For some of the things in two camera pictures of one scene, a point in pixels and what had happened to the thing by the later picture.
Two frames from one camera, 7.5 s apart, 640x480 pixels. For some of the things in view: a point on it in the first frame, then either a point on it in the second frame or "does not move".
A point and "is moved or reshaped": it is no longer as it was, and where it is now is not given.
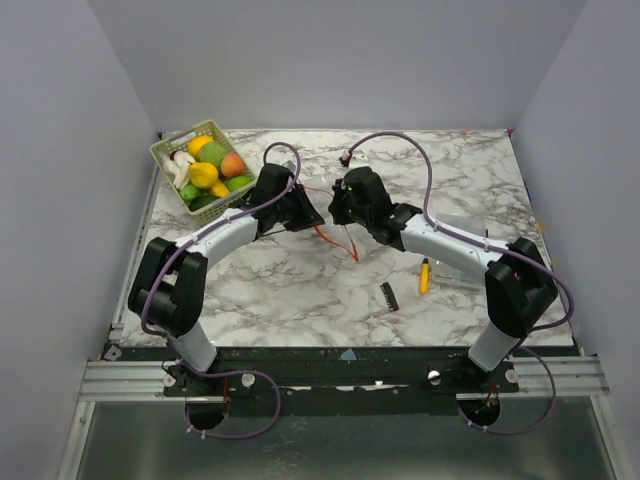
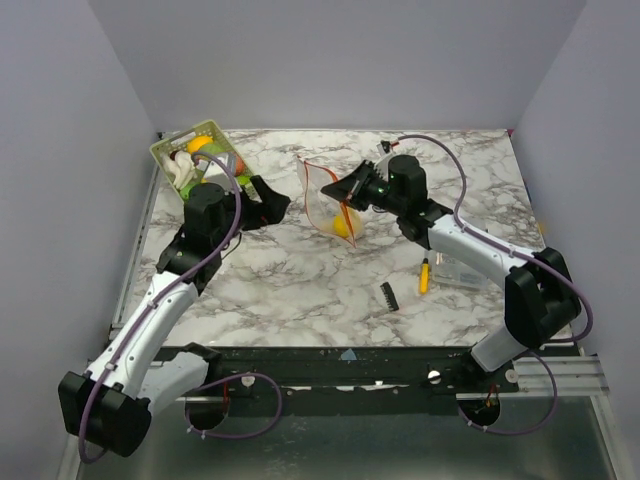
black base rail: x=344 y=381 does not move
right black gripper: x=345 y=206 to x=360 y=186
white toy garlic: x=178 y=164 does not move
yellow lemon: x=194 y=145 does not move
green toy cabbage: x=211 y=152 does not move
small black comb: x=389 y=296 does not move
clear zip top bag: x=321 y=217 is moved or reshaped
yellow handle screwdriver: x=425 y=275 does not move
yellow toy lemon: x=203 y=174 is moved or reshaped
